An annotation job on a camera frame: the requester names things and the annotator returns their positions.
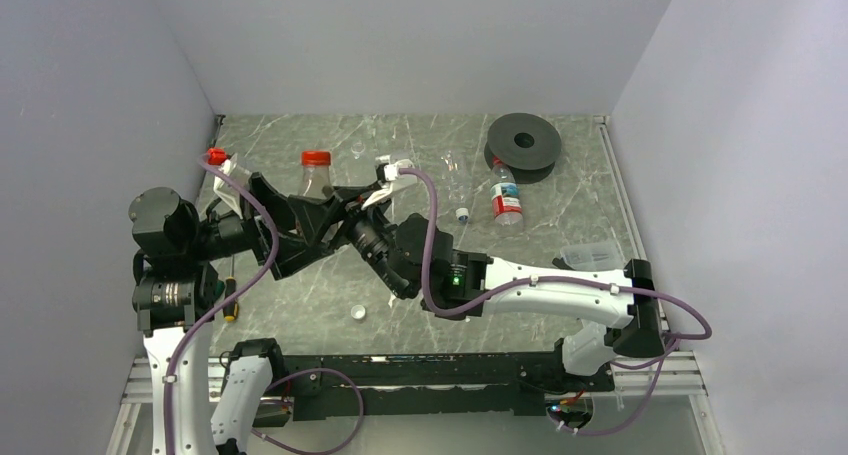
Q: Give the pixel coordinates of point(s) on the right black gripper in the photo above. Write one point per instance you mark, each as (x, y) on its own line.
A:
(348, 204)

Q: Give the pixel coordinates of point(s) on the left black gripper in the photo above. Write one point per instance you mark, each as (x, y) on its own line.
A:
(291, 252)

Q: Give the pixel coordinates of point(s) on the clear bottle blue white cap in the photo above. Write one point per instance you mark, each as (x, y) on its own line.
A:
(457, 182)

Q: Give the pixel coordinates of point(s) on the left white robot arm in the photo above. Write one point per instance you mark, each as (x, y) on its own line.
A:
(178, 292)

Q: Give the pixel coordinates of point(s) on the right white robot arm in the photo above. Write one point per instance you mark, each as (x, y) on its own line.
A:
(619, 317)

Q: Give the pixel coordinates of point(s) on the water bottle red label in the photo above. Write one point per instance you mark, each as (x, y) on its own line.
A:
(505, 198)

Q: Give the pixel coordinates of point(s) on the black filament spool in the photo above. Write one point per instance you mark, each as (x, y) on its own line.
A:
(527, 144)

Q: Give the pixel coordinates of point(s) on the clear plastic box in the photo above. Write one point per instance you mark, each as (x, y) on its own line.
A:
(595, 256)

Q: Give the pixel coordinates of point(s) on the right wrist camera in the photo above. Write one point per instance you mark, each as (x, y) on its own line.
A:
(390, 178)

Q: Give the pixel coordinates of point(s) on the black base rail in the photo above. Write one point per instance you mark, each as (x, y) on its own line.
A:
(418, 384)

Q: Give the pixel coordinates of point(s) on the aluminium frame rail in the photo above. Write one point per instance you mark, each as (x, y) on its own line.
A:
(680, 377)

